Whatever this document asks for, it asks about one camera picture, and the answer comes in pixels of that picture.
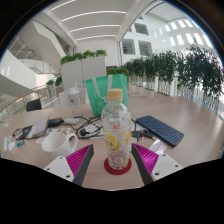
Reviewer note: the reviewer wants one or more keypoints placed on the flat round red coaster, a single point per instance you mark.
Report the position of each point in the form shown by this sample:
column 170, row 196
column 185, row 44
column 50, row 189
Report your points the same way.
column 109, row 169

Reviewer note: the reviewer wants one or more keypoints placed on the dark blue keyboard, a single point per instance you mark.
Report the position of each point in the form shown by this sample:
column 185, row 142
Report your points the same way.
column 160, row 130

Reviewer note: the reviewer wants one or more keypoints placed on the white power adapter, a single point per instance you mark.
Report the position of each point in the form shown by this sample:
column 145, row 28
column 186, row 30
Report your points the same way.
column 71, row 120

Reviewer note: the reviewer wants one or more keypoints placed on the white chair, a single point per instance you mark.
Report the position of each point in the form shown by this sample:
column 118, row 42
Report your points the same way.
column 64, row 99

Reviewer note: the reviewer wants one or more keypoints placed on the clear white-lidded water bottle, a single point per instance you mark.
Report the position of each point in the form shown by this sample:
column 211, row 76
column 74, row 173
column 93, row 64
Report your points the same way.
column 75, row 101

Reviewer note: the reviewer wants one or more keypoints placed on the green plants on cabinet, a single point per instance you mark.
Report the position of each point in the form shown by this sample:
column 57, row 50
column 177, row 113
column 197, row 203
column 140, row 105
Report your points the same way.
column 83, row 55

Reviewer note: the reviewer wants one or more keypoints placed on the white mug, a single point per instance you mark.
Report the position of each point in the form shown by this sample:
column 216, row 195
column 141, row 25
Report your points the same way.
column 58, row 144

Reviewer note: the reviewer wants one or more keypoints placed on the white tissue packet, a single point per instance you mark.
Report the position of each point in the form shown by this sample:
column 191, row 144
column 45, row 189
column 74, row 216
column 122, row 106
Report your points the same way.
column 158, row 146

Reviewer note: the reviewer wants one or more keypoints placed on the row of green hedge plants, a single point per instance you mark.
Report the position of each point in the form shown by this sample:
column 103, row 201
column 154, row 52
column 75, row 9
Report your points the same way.
column 173, row 70

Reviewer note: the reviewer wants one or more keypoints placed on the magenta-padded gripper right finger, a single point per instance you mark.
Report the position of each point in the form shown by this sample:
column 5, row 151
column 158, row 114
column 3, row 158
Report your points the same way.
column 161, row 166

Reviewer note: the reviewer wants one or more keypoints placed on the black power adapter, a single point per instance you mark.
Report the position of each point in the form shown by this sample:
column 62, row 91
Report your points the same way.
column 55, row 122

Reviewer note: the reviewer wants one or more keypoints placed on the black chair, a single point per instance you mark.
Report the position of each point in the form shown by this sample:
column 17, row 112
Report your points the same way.
column 34, row 105

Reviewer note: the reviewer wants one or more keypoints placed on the ceiling light strips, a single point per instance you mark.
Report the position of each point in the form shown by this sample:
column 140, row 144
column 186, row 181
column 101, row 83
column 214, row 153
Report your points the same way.
column 90, row 14

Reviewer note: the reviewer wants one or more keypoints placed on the white cabinet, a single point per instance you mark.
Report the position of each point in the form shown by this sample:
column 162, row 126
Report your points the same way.
column 83, row 71

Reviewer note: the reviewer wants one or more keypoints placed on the glass railing wooden handrail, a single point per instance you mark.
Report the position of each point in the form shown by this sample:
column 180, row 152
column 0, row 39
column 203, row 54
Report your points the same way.
column 20, row 100

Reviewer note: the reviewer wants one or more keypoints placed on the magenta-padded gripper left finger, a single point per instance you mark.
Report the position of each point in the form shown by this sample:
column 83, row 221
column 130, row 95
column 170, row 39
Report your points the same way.
column 61, row 166

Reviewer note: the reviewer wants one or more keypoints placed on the green tote bag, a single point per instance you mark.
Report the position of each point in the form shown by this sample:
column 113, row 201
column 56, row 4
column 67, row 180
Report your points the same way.
column 100, row 96

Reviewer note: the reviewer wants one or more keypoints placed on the open notebook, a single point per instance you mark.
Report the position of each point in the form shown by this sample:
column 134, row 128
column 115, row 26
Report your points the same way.
column 35, row 128

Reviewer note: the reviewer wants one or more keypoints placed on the small green potted plant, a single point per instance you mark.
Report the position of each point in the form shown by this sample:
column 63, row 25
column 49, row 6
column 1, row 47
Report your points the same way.
column 50, row 82

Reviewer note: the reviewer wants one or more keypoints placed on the clear lemon drink bottle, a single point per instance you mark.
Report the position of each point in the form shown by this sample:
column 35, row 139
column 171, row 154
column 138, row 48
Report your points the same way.
column 116, row 130

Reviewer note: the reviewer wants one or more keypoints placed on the black keys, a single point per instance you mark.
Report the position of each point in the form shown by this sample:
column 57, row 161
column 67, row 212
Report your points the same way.
column 141, row 134

